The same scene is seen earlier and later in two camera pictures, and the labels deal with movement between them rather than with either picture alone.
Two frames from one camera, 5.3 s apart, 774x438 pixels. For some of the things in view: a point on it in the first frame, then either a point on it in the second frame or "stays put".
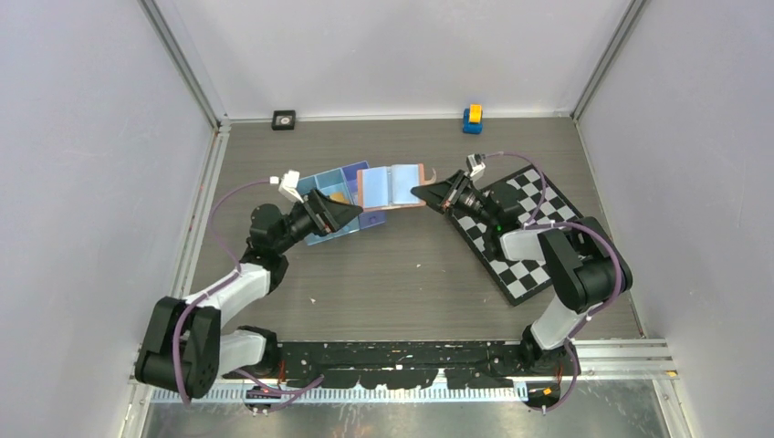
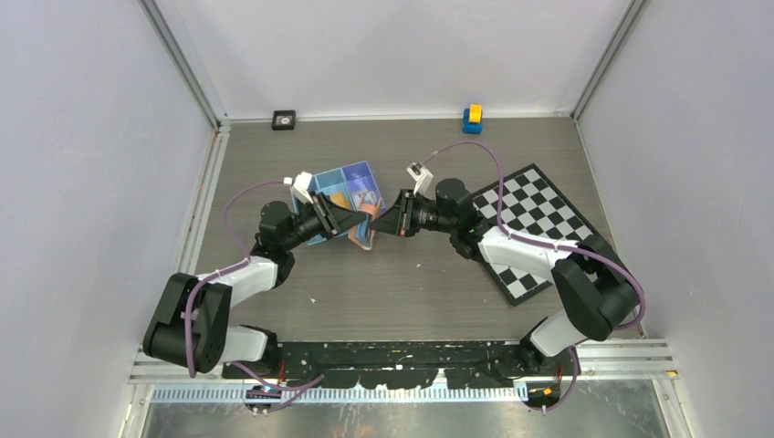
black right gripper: (444, 195) -> (399, 220)
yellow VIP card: (339, 196) stays put
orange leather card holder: (386, 187) -> (363, 234)
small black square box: (283, 119) stays put
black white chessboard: (543, 209) stays put
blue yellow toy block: (473, 119) stays put
